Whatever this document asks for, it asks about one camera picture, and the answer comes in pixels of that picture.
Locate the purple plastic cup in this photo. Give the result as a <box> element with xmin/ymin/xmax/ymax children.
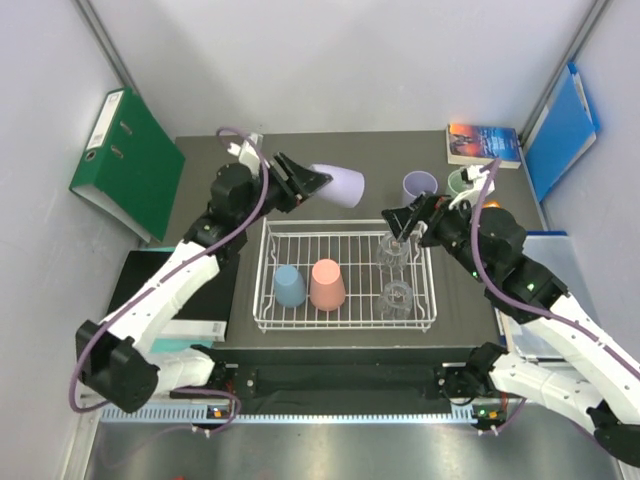
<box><xmin>402</xmin><ymin>171</ymin><xmax>439</xmax><ymax>206</ymax></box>
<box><xmin>311</xmin><ymin>164</ymin><xmax>366</xmax><ymax>209</ymax></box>

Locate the blue plastic cup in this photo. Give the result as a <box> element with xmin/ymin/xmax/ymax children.
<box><xmin>274</xmin><ymin>265</ymin><xmax>306</xmax><ymax>308</ymax></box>

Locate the pink plastic cup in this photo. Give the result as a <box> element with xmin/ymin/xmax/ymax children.
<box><xmin>309</xmin><ymin>258</ymin><xmax>346</xmax><ymax>312</ymax></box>

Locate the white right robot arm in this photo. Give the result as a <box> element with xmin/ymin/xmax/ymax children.
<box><xmin>382</xmin><ymin>195</ymin><xmax>639</xmax><ymax>466</ymax></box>

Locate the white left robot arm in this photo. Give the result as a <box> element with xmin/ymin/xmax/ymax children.
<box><xmin>74</xmin><ymin>154</ymin><xmax>332</xmax><ymax>413</ymax></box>

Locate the clear glass rear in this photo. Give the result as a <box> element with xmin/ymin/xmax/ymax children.
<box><xmin>376</xmin><ymin>233</ymin><xmax>410</xmax><ymax>272</ymax></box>

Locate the clear glass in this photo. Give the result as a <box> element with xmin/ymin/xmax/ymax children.
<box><xmin>376</xmin><ymin>233</ymin><xmax>410</xmax><ymax>272</ymax></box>
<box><xmin>375</xmin><ymin>281</ymin><xmax>414</xmax><ymax>321</ymax></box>

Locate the clear glass front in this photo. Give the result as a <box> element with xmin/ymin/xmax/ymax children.
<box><xmin>375</xmin><ymin>281</ymin><xmax>414</xmax><ymax>321</ymax></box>

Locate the paperback book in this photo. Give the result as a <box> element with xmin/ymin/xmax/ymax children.
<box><xmin>445</xmin><ymin>124</ymin><xmax>523</xmax><ymax>169</ymax></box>

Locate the black book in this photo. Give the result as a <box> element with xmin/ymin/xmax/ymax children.
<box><xmin>107</xmin><ymin>248</ymin><xmax>240</xmax><ymax>345</ymax></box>

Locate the green lever arch binder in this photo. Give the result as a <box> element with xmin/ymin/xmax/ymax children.
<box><xmin>69</xmin><ymin>88</ymin><xmax>185</xmax><ymax>242</ymax></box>

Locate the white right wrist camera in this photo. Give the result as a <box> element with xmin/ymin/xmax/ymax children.
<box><xmin>449</xmin><ymin>165</ymin><xmax>495</xmax><ymax>209</ymax></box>

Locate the white wire dish rack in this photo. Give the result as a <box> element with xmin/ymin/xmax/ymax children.
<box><xmin>253</xmin><ymin>220</ymin><xmax>437</xmax><ymax>333</ymax></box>

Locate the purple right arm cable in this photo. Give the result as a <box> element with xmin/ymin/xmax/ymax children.
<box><xmin>469</xmin><ymin>157</ymin><xmax>640</xmax><ymax>435</ymax></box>

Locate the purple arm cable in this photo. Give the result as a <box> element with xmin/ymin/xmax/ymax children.
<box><xmin>469</xmin><ymin>157</ymin><xmax>640</xmax><ymax>435</ymax></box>
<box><xmin>68</xmin><ymin>127</ymin><xmax>274</xmax><ymax>435</ymax></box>

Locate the blue folder against wall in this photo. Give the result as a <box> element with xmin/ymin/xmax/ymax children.
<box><xmin>525</xmin><ymin>62</ymin><xmax>600</xmax><ymax>202</ymax></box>

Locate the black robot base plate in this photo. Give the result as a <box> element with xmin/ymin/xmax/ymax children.
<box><xmin>169</xmin><ymin>347</ymin><xmax>501</xmax><ymax>404</ymax></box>

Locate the white cable duct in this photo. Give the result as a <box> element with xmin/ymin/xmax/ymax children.
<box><xmin>99</xmin><ymin>403</ymin><xmax>506</xmax><ymax>425</ymax></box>

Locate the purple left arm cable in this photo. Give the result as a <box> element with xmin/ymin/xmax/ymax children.
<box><xmin>68</xmin><ymin>127</ymin><xmax>274</xmax><ymax>435</ymax></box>

